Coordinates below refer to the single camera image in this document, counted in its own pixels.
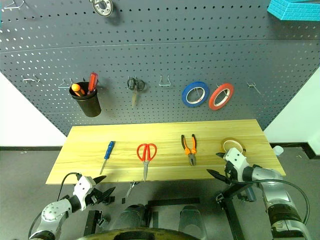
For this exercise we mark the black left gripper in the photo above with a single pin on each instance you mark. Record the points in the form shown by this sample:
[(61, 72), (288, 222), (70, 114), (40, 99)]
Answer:
[(97, 196)]

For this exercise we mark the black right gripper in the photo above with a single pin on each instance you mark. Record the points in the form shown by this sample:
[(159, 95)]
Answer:
[(230, 173)]

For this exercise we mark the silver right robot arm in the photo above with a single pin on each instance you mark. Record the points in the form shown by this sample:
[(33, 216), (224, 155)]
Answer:
[(272, 180)]

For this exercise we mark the black plastic tool cup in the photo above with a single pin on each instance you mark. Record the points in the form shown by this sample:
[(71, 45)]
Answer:
[(88, 107)]

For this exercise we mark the grey metal pegboard wall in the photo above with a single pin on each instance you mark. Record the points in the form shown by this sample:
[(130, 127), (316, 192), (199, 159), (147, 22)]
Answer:
[(160, 50)]

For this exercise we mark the orange and black pliers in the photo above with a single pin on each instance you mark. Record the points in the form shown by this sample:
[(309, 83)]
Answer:
[(192, 157)]

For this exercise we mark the yellow tape roll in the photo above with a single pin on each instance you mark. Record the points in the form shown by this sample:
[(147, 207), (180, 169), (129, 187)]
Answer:
[(233, 139)]

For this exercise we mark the black metal bar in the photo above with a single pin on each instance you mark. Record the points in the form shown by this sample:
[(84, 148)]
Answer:
[(175, 201)]

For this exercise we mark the red tape roll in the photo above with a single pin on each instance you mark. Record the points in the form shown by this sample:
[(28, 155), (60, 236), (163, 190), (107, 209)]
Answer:
[(211, 101)]

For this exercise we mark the blue tape roll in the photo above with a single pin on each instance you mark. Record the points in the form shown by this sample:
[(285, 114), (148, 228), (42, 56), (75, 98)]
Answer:
[(184, 97)]

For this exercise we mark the metal pegboard hook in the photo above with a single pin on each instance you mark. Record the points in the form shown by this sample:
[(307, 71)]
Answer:
[(31, 80), (65, 86), (255, 87), (165, 85), (13, 6)]

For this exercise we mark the black baseboard strip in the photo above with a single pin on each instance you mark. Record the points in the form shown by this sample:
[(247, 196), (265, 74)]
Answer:
[(303, 146)]

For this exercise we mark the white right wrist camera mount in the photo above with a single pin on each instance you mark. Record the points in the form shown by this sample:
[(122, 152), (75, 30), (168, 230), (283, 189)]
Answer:
[(236, 156)]

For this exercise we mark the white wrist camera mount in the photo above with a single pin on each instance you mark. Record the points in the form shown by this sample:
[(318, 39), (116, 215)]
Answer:
[(236, 156), (83, 187)]

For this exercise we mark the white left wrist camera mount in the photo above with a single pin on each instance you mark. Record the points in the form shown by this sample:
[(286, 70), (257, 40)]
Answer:
[(83, 187)]

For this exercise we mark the black metal bracket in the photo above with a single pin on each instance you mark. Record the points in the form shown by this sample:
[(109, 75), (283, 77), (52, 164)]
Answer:
[(92, 222)]

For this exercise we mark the black metal table frame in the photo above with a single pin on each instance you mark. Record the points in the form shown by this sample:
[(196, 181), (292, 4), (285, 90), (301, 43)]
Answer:
[(231, 212)]

